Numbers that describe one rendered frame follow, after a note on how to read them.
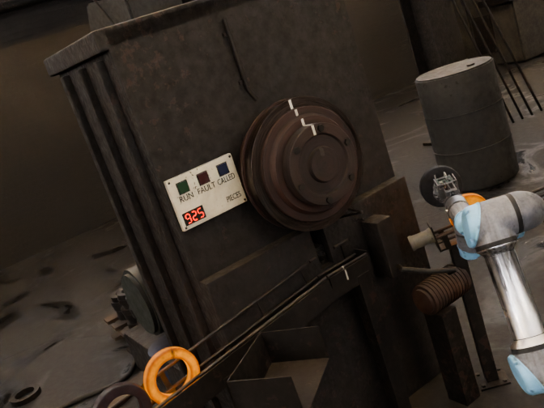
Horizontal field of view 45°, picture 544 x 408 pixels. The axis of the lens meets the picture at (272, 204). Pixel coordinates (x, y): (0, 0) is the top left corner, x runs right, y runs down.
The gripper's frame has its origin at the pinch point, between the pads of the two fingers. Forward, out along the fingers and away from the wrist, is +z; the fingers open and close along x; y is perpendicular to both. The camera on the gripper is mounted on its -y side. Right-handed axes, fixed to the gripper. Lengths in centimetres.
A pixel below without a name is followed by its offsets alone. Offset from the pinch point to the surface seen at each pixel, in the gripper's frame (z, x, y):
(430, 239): -8.3, 9.5, -18.1
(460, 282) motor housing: -17.2, 3.7, -35.0
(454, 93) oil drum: 220, -61, -72
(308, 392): -76, 63, -8
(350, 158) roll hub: -9.7, 29.4, 25.9
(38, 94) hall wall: 527, 337, -53
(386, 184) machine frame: 14.8, 18.1, -3.4
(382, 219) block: -4.2, 24.4, -6.1
